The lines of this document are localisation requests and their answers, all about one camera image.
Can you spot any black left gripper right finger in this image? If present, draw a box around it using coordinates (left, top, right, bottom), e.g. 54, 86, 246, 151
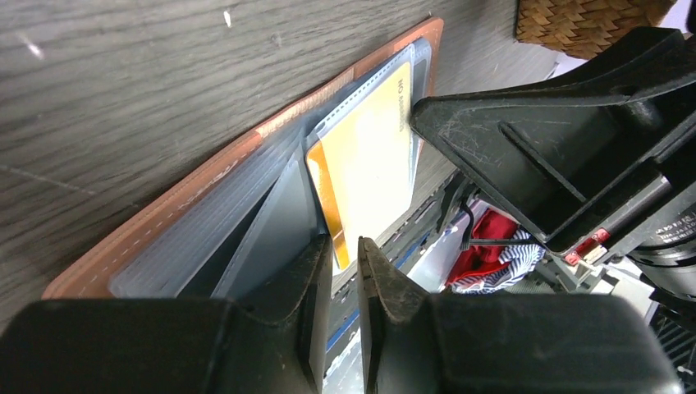
358, 237, 683, 393

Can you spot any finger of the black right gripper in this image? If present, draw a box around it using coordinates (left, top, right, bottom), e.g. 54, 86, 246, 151
411, 28, 685, 240

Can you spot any woven wicker divided basket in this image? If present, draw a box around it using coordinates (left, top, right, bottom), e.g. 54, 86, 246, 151
515, 0, 675, 60

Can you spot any red and striped cloth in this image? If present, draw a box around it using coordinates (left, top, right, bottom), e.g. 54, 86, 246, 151
445, 210, 545, 294

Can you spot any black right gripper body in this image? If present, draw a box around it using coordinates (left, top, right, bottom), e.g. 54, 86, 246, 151
540, 34, 695, 327

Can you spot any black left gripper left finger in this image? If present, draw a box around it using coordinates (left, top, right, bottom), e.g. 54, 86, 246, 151
1, 235, 332, 393

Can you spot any yellow credit card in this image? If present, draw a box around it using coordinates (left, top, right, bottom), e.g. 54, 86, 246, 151
306, 61, 414, 270

